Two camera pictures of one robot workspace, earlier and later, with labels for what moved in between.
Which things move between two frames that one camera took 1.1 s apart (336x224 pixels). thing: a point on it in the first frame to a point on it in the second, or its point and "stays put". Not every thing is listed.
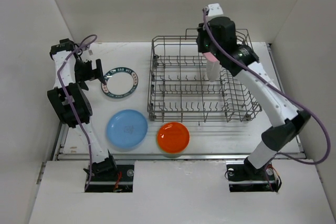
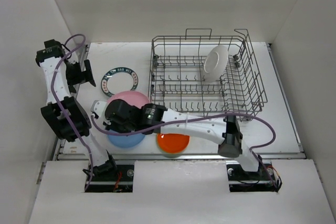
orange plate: (173, 137) stays put
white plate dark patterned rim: (121, 82) stays put
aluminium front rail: (177, 157) stays put
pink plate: (210, 56) to (133, 98)
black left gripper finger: (100, 71) to (88, 75)
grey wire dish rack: (178, 91) stays put
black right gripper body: (204, 44) to (119, 129)
